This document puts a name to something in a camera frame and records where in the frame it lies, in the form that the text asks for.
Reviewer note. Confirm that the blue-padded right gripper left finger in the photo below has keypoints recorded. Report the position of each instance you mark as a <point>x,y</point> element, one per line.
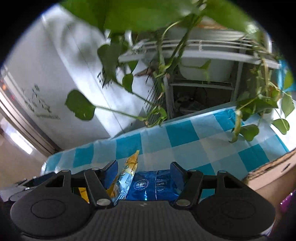
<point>98,181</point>

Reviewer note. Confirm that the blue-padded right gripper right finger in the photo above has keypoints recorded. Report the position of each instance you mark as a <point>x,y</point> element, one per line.
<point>188,182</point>

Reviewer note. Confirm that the Ameria biscuit packet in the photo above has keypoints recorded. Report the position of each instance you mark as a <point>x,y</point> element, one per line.
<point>120,186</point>

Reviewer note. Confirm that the shiny blue snack bag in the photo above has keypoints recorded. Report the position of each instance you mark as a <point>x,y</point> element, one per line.
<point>153,186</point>

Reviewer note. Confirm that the yellow snack packet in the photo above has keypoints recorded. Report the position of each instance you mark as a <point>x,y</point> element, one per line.
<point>83,193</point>

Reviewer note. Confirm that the blue checkered tablecloth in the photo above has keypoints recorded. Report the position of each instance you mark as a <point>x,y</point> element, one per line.
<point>199,142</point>

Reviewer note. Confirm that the cardboard box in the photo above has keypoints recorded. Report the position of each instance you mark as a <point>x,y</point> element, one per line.
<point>274,180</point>

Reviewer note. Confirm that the purple snack packet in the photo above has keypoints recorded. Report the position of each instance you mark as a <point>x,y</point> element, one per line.
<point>284,204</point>

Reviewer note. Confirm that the white refrigerator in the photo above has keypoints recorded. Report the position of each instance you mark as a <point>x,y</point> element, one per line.
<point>58,53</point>

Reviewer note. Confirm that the white plant pot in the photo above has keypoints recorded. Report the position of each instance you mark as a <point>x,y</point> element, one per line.
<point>204,57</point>

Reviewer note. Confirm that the white metal plant stand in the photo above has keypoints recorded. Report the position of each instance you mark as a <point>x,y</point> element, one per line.
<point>249,53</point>

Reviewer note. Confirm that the pothos plant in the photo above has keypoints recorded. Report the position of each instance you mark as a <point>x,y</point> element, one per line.
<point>171,23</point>

